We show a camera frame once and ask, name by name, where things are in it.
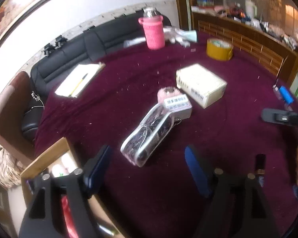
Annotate white medicine box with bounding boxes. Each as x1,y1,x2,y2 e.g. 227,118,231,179
176,63,227,108

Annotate black leather sofa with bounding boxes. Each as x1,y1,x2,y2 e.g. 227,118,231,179
21,10,144,142

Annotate eyeglasses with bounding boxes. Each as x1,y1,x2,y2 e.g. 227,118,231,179
272,55,294,111

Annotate blue cylindrical battery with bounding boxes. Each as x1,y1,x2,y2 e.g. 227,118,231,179
279,86,294,105

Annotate brown armchair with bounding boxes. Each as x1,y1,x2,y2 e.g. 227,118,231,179
0,71,34,166

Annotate wooden cabinet with clutter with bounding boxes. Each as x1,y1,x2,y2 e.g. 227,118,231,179
176,0,298,86

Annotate black binder clips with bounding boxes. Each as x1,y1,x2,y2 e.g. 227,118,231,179
43,35,68,57

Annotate clear patterned pencil pouch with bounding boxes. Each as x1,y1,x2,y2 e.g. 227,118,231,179
120,103,175,167

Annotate pink fluffy pouch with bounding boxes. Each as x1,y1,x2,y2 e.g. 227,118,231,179
157,86,182,103

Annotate red plastic packet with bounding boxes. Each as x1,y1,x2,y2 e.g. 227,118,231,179
61,195,78,238

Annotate white cloth pile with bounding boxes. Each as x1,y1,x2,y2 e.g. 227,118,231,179
123,26,197,48

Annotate black gold lipstick tube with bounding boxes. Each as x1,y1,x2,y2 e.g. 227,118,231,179
255,154,266,187

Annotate yellow tape roll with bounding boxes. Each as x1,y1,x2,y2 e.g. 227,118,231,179
206,38,234,61

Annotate notebook with pen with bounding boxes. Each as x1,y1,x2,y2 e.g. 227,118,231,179
55,62,105,98

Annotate cardboard box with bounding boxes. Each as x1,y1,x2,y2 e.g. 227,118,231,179
19,138,128,237

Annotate small white carton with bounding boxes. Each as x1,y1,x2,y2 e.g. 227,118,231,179
164,94,192,120

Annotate pink knitted thermos bottle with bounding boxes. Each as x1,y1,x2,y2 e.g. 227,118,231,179
138,7,165,50

